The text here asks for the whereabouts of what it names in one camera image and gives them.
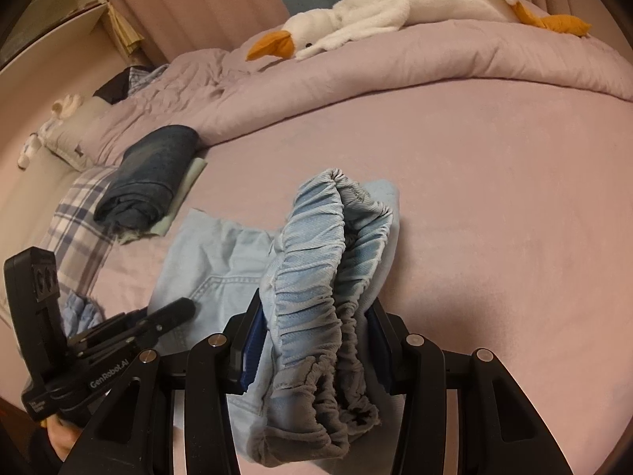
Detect white shelf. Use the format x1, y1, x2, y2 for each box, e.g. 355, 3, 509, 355
0, 0, 145, 76

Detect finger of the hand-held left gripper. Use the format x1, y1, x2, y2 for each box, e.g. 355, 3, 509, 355
74, 298, 196, 358
66, 308, 149, 348

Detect small white plush toy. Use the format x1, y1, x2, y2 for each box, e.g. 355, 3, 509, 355
52, 94, 84, 120
17, 131, 46, 169

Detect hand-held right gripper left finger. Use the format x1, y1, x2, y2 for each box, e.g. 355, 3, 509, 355
62, 289, 270, 475

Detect white plush goose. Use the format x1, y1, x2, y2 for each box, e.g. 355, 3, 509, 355
246, 0, 593, 63

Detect light blue denim pants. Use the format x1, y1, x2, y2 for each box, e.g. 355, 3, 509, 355
148, 168, 401, 469

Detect folded dark blue jeans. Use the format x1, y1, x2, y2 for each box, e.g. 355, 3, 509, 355
93, 125, 200, 231

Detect dark clothing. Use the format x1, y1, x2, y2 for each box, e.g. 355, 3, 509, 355
93, 65, 135, 106

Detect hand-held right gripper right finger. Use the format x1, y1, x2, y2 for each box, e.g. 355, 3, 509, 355
363, 297, 577, 475

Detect pink duvet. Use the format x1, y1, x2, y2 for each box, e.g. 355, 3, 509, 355
79, 19, 633, 170

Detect light green folded cloth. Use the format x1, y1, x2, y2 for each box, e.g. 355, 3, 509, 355
116, 156, 207, 246

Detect crumpled light blue cloth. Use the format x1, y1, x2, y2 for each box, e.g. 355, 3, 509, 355
60, 291, 106, 335

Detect blue checked shirt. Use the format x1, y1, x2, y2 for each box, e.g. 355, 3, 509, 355
126, 63, 170, 96

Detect grey pillow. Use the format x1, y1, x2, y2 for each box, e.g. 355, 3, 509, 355
44, 96, 125, 174

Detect plaid cloth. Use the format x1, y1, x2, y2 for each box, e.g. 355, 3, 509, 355
40, 165, 120, 298

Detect person's left hand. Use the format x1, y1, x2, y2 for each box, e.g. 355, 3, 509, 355
42, 416, 84, 461

